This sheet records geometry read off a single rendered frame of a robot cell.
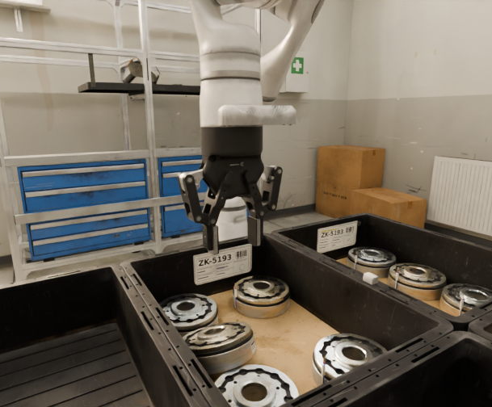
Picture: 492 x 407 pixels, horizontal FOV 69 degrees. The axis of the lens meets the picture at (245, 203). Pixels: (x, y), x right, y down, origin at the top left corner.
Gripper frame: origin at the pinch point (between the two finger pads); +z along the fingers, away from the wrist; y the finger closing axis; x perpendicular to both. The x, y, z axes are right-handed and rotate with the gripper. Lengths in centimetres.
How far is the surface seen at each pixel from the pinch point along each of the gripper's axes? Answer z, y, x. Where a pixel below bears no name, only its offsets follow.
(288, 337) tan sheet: 18.3, -9.7, -1.0
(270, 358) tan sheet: 18.4, -4.6, 1.7
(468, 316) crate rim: 8.8, -22.3, 18.4
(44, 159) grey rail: 5, 17, -193
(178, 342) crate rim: 8.5, 10.0, 5.7
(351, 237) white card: 12.8, -42.3, -19.5
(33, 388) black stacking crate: 18.3, 24.8, -8.7
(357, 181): 48, -267, -224
